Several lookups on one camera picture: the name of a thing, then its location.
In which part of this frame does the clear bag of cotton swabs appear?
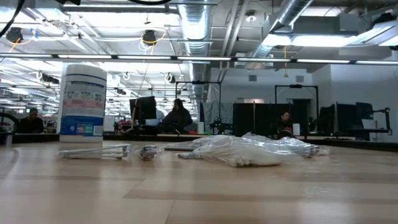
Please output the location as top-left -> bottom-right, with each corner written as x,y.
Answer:
177,134 -> 305,169

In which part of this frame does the small bagged nail clipper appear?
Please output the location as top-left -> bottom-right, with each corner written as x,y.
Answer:
136,144 -> 163,162

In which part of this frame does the clear bagged white toothbrush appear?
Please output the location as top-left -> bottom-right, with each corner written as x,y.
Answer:
57,143 -> 134,161

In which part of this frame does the grey curtain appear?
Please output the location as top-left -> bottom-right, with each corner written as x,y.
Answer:
200,100 -> 234,126

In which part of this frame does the person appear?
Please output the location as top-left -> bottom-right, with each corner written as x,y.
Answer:
160,98 -> 194,135
18,107 -> 45,134
154,108 -> 166,126
271,111 -> 295,140

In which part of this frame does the long ceiling light strip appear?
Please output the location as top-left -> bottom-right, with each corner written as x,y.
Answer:
0,53 -> 398,66

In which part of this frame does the black computer monitor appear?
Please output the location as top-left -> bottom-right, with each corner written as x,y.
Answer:
129,95 -> 157,126

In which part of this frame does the black partition screen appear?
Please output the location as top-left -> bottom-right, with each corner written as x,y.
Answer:
232,101 -> 294,137

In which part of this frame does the clear bagged striped toothbrush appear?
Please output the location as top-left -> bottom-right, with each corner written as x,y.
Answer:
241,131 -> 331,159

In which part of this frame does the round ceiling detector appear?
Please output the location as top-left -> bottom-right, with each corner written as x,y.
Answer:
244,10 -> 257,24

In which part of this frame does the white wipes canister blue label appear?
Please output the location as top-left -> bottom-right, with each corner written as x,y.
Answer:
58,63 -> 108,144

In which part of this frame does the bright ceiling light panel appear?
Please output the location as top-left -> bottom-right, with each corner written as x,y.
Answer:
262,32 -> 360,48

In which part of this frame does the black monitor group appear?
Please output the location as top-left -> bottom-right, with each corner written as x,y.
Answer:
317,101 -> 374,141

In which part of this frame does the dark bin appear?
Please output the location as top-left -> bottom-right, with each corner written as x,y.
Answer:
0,130 -> 15,146

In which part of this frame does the black gantry frame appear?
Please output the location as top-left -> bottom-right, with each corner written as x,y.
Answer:
274,84 -> 320,139
174,81 -> 223,135

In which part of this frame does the black aluminium table frame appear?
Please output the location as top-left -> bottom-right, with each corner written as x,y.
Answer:
0,132 -> 398,152

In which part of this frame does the silver ribbed ceiling duct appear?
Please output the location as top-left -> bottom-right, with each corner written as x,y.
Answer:
176,0 -> 213,103

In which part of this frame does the black ceiling cable reel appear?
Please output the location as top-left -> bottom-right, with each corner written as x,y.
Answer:
5,26 -> 24,44
142,29 -> 158,45

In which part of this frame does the yellow hanging cord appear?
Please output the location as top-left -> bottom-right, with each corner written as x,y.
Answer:
282,45 -> 289,78

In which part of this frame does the silver smooth ceiling duct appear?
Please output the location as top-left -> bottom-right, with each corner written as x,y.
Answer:
244,0 -> 315,70

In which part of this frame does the black curved hose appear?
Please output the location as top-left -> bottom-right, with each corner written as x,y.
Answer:
0,112 -> 20,133

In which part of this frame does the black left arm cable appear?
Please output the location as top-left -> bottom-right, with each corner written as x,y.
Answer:
0,0 -> 26,38

